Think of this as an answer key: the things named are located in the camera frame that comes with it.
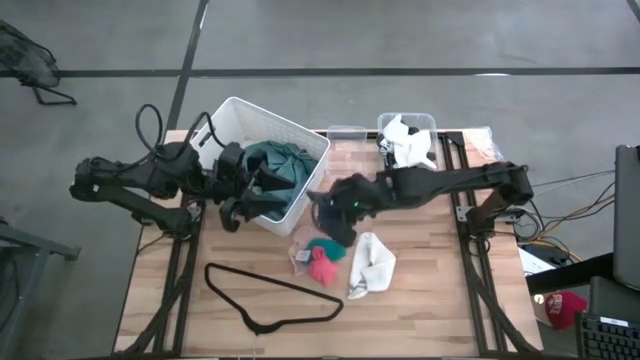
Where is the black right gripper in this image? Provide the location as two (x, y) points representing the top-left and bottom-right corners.
(305, 172), (394, 229)

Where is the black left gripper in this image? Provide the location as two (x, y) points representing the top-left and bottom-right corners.
(199, 141), (297, 235)

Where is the large teal patterned cloth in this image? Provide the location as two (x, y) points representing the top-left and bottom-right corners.
(243, 139), (321, 222)

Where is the dark navy cloth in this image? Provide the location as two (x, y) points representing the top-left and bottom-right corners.
(312, 199), (359, 249)

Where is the small teal cloth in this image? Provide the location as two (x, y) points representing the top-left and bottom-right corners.
(305, 237), (348, 264)

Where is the red cloth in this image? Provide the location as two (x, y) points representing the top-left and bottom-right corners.
(306, 245), (340, 289)

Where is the white cloth with striped hem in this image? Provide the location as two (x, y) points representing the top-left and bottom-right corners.
(346, 230), (398, 301)

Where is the white plastic laundry basket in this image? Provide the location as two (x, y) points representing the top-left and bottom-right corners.
(188, 96), (332, 239)

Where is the small clear plastic container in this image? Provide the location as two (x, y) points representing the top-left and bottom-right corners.
(325, 124), (370, 176)

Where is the clear plastic bin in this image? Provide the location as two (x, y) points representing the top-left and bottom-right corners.
(376, 111), (442, 174)

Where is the black clothes hanger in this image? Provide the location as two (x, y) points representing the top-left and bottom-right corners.
(203, 261), (346, 337)

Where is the white paper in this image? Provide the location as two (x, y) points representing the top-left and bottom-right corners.
(517, 246), (555, 277)

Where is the grey metal furniture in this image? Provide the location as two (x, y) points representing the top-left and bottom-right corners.
(0, 216), (82, 360)

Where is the small cardboard box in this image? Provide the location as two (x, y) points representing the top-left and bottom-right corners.
(529, 292), (557, 327)

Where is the dark desk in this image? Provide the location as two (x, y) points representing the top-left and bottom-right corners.
(524, 251), (616, 296)

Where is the red cap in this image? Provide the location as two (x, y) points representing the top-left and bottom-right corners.
(543, 290), (589, 331)

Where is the black mesh chair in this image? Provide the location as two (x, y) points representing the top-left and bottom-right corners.
(0, 19), (79, 107)

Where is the dark grey box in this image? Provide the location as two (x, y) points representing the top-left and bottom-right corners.
(588, 274), (640, 324)

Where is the black keyboard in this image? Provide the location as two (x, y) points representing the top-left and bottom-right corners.
(573, 310), (640, 360)

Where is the black aluminium frame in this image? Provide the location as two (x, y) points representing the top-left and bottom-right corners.
(312, 128), (544, 357)
(113, 199), (207, 357)

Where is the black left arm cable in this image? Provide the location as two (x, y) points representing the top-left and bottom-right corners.
(133, 103), (227, 164)

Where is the yellow cable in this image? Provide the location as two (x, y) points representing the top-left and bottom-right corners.
(519, 192), (617, 264)

